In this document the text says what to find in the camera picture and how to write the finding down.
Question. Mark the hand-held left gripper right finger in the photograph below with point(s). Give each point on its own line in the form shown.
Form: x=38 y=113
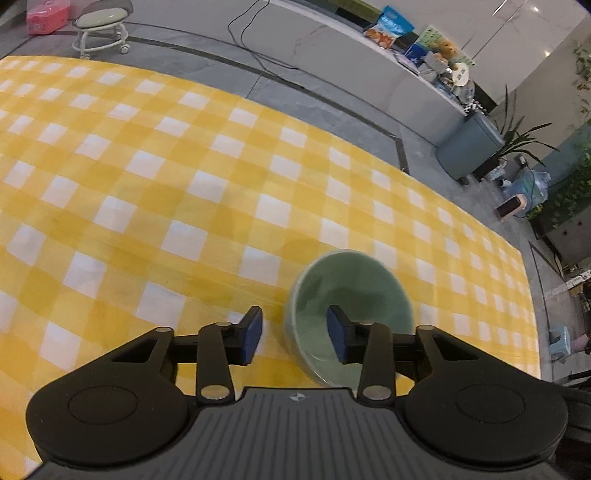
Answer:
x=337 y=337

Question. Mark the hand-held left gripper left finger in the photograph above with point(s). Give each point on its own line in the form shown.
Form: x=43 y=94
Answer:
x=251 y=334

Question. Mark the green ceramic bowl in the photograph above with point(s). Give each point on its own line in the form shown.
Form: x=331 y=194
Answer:
x=351 y=286

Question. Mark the yellow checked tablecloth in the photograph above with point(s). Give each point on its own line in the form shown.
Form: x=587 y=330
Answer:
x=138 y=184

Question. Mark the small pink heater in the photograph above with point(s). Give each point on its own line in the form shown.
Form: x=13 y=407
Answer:
x=512 y=207

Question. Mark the small teal plastic stool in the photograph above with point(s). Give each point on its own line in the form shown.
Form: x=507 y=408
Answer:
x=563 y=339

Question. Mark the grey-blue storage ottoman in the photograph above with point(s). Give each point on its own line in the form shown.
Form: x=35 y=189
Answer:
x=466 y=147

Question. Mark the blue plastic bag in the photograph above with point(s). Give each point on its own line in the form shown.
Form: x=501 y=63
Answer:
x=531 y=187

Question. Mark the white marble bench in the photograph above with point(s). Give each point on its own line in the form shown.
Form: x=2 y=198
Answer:
x=369 y=78

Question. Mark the long-leaf potted plant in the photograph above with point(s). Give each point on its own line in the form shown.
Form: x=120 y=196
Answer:
x=519 y=138

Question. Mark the green climbing plant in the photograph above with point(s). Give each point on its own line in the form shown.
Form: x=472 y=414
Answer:
x=575 y=189

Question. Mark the blue snack bag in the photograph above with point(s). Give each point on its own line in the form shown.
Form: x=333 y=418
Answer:
x=388 y=27

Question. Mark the small rolling stool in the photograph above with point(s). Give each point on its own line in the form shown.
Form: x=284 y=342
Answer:
x=99 y=21

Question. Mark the pink storage box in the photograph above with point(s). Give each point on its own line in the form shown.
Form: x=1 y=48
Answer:
x=46 y=16

